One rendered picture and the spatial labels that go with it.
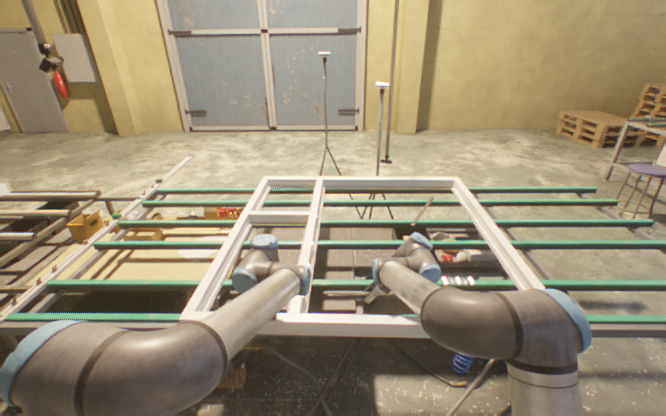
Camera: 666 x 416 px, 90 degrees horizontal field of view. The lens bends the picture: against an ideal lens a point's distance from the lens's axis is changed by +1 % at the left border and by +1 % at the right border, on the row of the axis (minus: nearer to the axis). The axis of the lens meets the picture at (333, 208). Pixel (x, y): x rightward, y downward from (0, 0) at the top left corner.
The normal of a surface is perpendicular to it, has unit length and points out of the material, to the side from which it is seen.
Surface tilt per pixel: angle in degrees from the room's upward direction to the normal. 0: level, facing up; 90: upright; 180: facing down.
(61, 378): 46
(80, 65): 90
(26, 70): 90
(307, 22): 90
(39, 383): 56
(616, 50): 90
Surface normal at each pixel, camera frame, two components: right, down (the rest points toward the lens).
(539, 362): -0.52, -0.04
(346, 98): -0.01, 0.46
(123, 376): 0.33, -0.47
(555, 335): 0.07, -0.09
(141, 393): 0.46, -0.06
